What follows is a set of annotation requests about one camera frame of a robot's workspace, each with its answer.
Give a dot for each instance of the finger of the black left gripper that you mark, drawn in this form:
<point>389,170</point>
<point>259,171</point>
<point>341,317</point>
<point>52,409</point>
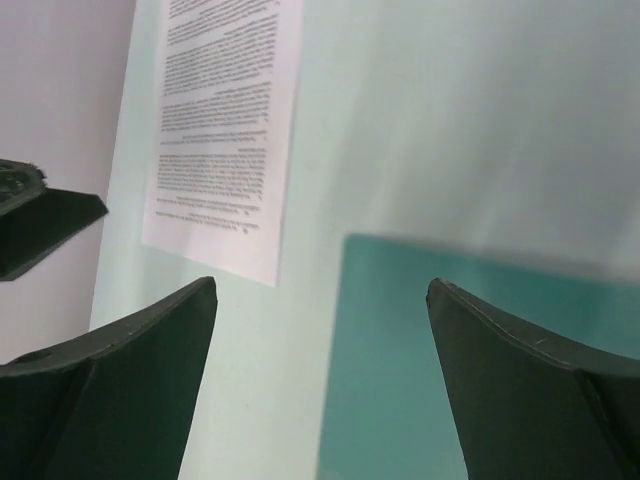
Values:
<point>37,219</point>

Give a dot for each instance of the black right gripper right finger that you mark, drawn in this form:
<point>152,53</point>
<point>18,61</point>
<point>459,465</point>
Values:
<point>529,403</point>

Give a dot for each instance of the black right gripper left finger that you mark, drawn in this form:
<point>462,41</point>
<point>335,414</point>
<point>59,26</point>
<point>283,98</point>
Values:
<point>115,403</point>

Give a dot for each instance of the teal folder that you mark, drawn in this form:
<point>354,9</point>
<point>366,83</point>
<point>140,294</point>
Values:
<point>386,414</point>

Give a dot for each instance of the printed white paper sheet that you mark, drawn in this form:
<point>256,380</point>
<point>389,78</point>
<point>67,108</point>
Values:
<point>225,94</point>

